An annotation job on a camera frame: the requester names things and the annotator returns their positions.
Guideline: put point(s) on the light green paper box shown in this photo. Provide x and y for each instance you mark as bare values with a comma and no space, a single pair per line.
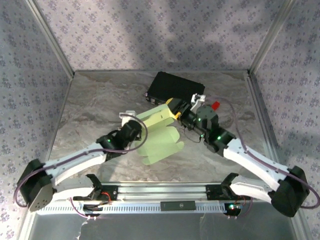
160,140

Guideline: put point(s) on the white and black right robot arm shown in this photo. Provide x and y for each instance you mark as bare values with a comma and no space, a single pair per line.
250,160

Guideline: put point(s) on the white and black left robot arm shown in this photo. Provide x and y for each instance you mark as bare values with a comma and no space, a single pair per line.
75,162

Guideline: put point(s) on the small red block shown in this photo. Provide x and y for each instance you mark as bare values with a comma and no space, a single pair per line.
215,105

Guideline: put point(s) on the black hard case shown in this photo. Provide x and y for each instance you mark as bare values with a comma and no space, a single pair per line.
175,86

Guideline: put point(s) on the black base connector block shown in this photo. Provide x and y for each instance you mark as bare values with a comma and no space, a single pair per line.
91,207

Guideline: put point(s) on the black label plate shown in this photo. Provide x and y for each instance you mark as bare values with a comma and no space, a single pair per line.
177,205

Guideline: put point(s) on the small circuit board with LED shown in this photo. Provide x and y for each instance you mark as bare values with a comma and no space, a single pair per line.
232,207

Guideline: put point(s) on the grey metal front panel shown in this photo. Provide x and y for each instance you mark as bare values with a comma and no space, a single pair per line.
150,227

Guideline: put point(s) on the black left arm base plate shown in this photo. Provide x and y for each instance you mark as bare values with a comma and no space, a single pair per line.
112,193

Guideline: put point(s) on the aluminium side frame rail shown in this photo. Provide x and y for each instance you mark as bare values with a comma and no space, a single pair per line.
260,105

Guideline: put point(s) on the aluminium front rail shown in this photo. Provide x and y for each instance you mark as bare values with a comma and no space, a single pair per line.
162,192

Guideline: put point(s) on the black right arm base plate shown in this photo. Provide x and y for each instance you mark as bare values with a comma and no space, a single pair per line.
212,192

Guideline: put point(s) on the aluminium frame post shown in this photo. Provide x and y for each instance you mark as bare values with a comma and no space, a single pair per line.
272,37
51,37

